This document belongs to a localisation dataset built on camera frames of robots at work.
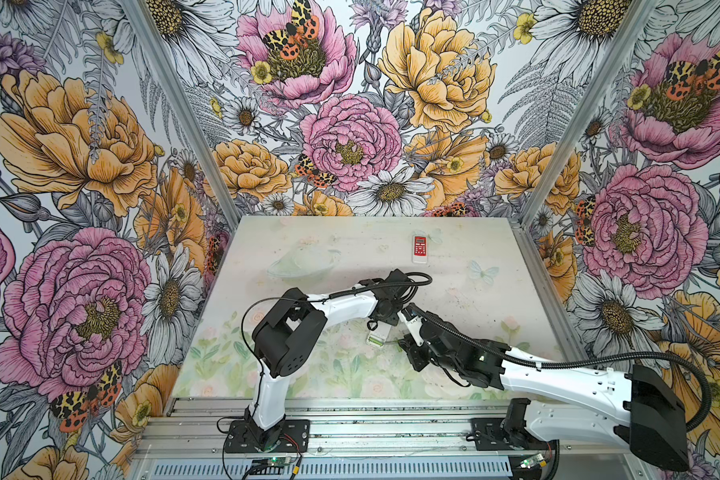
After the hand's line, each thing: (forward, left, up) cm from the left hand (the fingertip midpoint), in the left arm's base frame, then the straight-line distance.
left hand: (384, 319), depth 93 cm
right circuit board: (-36, -34, -1) cm, 50 cm away
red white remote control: (+28, -14, 0) cm, 32 cm away
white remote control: (-5, +2, 0) cm, 6 cm away
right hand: (-13, -4, +8) cm, 16 cm away
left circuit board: (-35, +27, -2) cm, 44 cm away
